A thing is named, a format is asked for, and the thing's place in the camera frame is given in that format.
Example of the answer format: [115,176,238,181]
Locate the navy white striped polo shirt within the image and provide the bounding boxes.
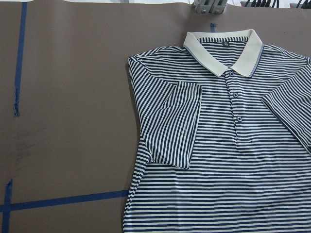
[123,29,311,233]

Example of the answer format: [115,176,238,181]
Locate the grey aluminium frame post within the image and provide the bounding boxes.
[192,0,227,14]

